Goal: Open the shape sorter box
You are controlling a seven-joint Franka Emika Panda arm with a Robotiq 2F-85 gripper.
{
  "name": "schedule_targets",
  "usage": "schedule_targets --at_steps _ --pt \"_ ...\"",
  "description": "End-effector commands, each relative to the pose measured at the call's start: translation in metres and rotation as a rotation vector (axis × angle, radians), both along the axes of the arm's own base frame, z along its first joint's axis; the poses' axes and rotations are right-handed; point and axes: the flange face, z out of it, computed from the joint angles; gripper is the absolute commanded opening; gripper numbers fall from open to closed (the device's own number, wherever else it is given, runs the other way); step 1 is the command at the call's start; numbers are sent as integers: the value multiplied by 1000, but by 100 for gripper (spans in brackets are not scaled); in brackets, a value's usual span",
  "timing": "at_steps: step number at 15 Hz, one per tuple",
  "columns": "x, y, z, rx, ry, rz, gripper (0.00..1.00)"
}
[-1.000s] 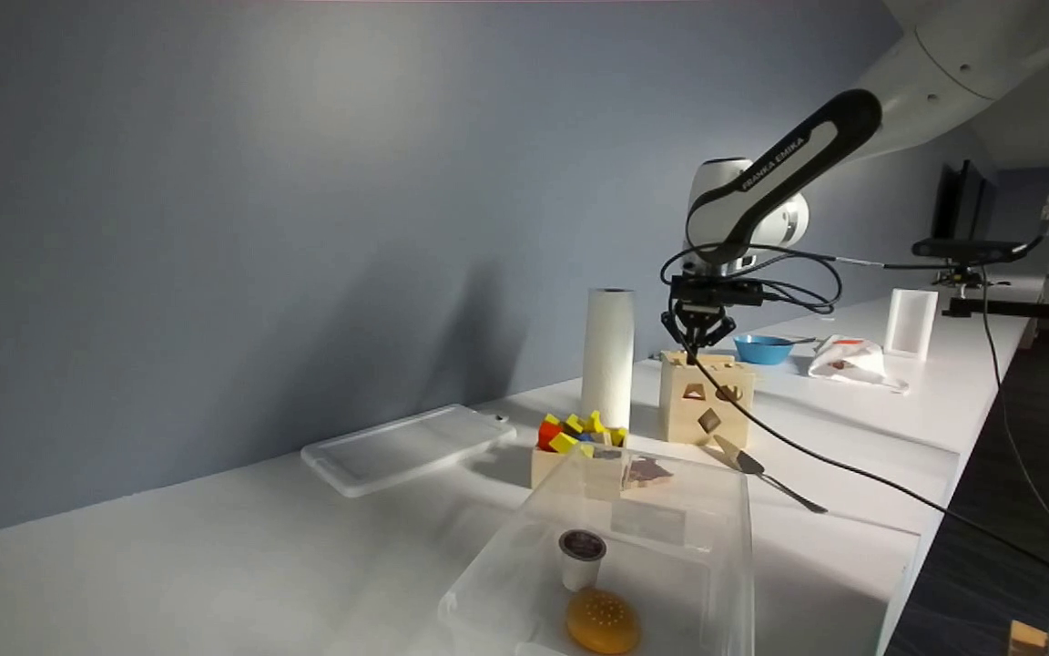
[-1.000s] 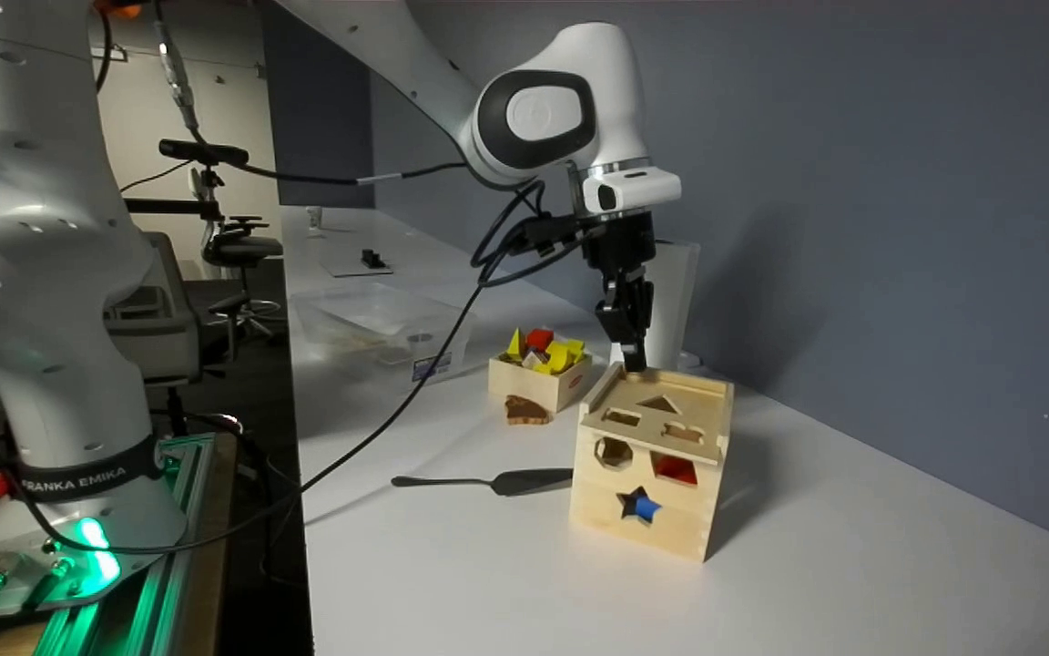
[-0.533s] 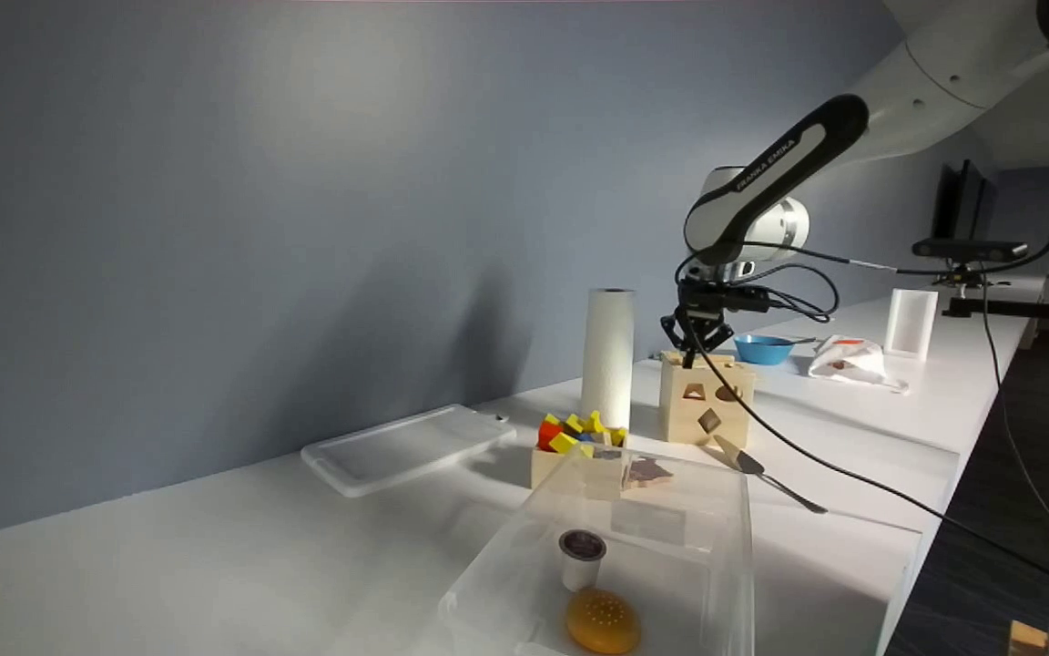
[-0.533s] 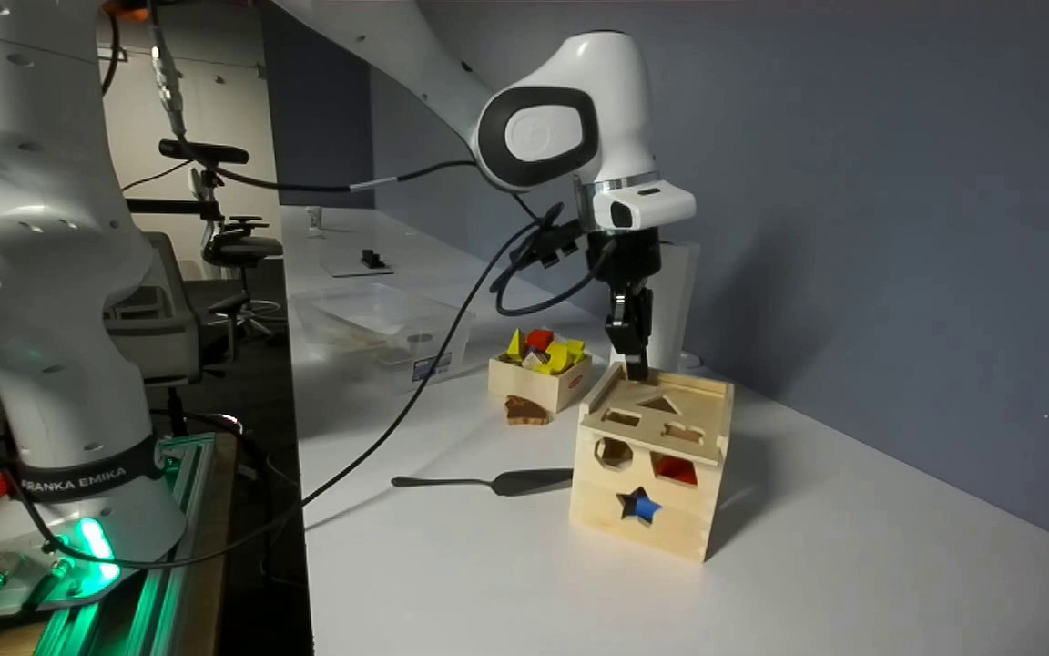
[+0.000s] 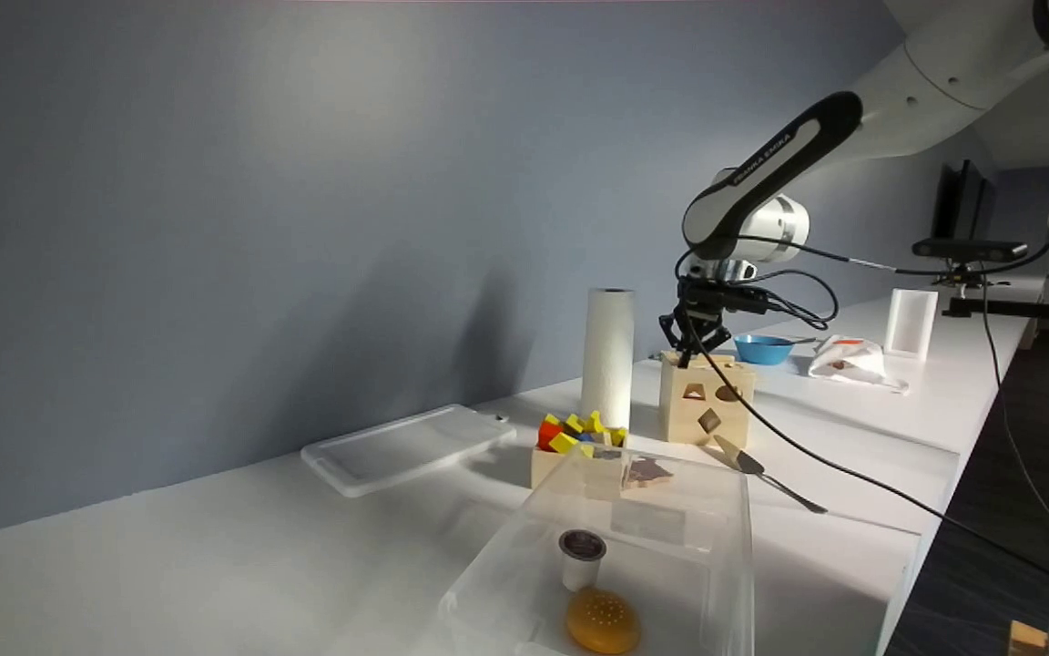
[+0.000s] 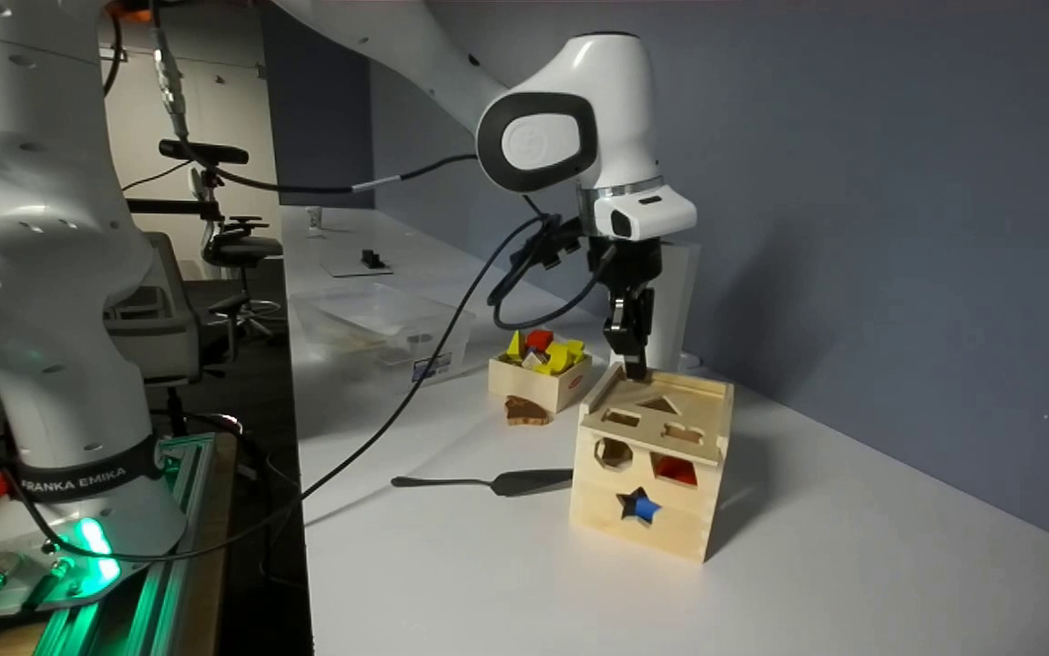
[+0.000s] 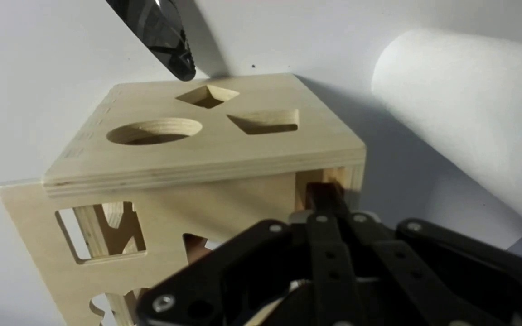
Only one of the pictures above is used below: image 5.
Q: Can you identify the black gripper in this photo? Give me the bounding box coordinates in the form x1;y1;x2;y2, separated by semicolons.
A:
654;274;749;370

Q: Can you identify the wooden shape sorter lid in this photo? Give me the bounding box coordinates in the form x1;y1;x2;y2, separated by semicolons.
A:
660;345;759;370

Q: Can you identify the wooden shape sorter box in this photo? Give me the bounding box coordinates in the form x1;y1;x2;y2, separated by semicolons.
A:
654;359;759;449

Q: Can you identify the blue bowl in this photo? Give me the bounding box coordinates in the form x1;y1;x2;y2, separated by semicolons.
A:
731;331;796;373

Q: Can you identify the white paper towel roll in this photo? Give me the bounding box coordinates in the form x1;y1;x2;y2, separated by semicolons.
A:
580;286;641;433

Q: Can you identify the yellow wooden block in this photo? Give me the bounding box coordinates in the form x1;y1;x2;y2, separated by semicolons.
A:
584;407;631;451
550;429;598;462

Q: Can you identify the crumpled clear plastic bag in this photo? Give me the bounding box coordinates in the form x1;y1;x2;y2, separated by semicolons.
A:
801;331;916;399

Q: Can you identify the red wooden block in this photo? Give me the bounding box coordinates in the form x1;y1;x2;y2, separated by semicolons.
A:
534;411;569;455

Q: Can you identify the small wooden tray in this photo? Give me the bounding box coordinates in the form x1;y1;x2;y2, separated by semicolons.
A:
527;436;634;492

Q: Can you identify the clear plastic container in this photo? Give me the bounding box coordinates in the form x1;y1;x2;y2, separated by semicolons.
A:
880;286;943;365

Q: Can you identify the clear plastic storage bin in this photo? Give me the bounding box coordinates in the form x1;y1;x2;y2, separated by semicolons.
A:
430;449;762;656

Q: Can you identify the white cup dark top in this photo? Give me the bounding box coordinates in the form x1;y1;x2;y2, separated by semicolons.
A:
555;524;613;595

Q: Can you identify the orange round object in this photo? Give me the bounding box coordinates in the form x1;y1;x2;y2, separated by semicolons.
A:
562;586;643;656

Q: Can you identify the black monitor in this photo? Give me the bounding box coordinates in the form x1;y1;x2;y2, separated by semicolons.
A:
929;156;999;244

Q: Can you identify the clear plastic bin lid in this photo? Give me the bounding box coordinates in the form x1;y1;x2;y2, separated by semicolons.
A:
296;401;521;502

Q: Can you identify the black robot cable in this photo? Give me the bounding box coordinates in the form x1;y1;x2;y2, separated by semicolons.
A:
665;249;1049;613

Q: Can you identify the black stereo camera bar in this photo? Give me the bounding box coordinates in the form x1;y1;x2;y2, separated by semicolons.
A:
912;232;1035;265

